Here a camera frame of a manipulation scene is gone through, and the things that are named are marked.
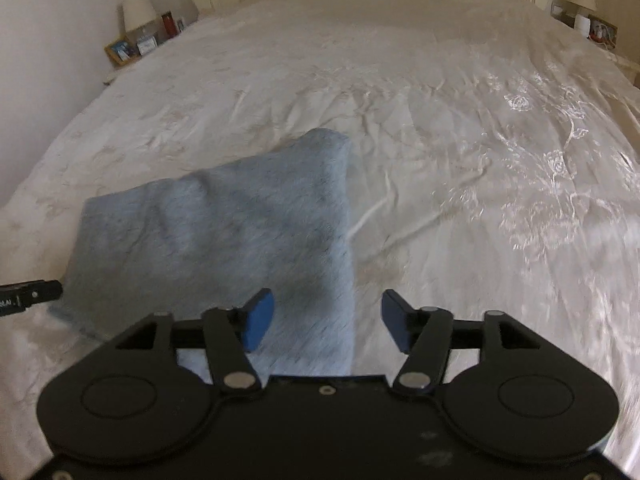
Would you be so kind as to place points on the small white round device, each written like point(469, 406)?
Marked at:
point(582, 23)

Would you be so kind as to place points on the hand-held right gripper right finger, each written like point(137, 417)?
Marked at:
point(394, 321)

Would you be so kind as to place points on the white floral bedspread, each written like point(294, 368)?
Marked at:
point(450, 160)

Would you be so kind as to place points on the small white picture frame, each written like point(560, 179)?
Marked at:
point(146, 45)

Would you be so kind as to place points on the light blue towel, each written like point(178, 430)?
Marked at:
point(225, 220)

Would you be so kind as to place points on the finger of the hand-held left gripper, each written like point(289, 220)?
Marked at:
point(45, 292)

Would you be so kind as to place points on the wooden picture frame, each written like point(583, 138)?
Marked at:
point(121, 51)

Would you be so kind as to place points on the dark picture frame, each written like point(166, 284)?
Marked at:
point(604, 29)

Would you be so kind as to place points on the red bottle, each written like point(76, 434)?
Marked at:
point(168, 24)

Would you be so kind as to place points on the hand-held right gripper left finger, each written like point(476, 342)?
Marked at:
point(259, 321)

